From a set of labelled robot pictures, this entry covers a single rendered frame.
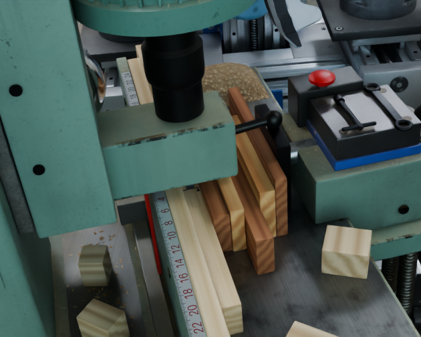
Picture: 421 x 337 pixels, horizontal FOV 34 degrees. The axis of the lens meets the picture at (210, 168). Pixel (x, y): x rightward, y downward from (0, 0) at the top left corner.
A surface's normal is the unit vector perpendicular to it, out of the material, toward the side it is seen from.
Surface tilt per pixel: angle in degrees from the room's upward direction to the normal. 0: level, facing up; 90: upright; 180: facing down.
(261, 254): 90
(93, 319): 0
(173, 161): 90
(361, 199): 90
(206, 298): 0
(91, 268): 90
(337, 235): 0
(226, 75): 21
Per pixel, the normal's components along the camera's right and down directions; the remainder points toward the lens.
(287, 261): -0.08, -0.80
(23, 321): 0.22, 0.58
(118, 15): -0.35, 0.59
